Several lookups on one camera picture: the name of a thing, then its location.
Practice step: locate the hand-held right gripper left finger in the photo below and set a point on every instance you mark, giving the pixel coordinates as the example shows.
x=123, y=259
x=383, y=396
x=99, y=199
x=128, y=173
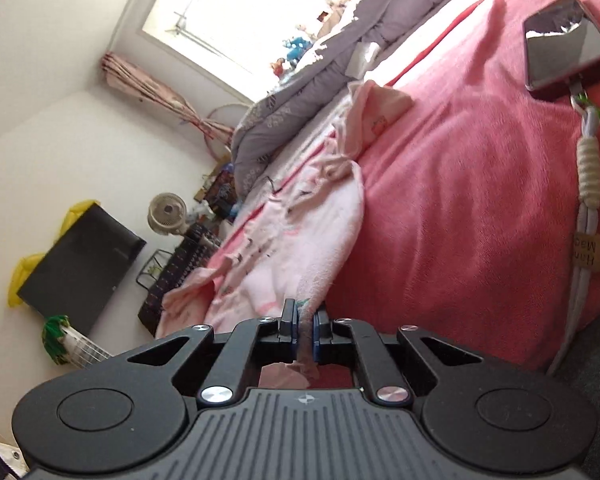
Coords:
x=289, y=330

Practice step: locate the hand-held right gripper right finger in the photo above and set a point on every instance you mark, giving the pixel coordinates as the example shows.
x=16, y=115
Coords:
x=322, y=337

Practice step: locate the pink printed pajama top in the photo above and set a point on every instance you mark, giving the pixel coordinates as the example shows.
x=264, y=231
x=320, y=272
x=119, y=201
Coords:
x=300, y=240

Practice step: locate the pink strawberry pajama pants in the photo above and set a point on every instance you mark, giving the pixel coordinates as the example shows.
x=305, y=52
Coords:
x=375, y=107

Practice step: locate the dark patterned furniture cover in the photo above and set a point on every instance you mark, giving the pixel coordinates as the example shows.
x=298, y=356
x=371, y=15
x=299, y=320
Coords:
x=180, y=265

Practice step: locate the colourful game box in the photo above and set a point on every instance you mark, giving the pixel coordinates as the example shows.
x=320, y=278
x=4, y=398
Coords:
x=220, y=190

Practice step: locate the beige standing fan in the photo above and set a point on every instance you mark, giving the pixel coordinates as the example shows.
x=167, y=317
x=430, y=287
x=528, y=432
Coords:
x=167, y=212

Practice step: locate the pink towel blanket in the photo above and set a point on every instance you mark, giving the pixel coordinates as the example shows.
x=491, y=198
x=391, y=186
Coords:
x=455, y=200

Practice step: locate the black television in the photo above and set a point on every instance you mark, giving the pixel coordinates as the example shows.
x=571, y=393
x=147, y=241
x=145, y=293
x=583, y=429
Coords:
x=82, y=265

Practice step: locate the grey bed sheet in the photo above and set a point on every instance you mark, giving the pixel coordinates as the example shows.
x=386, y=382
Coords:
x=325, y=116

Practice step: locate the green and white object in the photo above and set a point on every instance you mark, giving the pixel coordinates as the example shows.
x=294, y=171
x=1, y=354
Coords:
x=60, y=335

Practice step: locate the grey floral quilt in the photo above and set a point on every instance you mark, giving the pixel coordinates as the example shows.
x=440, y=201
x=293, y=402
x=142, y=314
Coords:
x=300, y=95

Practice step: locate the yellow cloth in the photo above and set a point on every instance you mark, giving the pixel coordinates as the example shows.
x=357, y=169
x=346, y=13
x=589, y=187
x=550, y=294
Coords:
x=27, y=272

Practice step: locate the pink floral curtain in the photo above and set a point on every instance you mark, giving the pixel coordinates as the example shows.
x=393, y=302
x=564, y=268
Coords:
x=150, y=92

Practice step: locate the blue plush toy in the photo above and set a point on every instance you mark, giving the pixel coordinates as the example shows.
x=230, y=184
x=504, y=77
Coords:
x=296, y=49

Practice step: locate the black smartphone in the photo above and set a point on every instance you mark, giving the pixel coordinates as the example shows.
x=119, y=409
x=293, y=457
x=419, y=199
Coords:
x=562, y=45

